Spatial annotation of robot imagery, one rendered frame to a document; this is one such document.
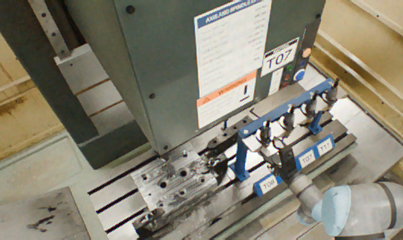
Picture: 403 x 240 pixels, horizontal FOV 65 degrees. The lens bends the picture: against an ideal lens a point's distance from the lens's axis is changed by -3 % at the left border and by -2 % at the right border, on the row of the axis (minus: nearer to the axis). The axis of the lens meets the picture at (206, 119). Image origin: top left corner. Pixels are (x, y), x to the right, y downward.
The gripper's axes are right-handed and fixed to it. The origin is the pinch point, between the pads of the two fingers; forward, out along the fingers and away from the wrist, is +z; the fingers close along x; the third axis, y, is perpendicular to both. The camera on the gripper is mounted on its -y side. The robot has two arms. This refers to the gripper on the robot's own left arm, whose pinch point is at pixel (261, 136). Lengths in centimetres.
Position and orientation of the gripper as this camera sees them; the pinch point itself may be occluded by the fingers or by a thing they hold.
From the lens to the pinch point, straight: 123.2
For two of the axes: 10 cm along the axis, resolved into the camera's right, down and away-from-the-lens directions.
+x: 8.4, -4.5, 3.0
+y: 0.1, 5.6, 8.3
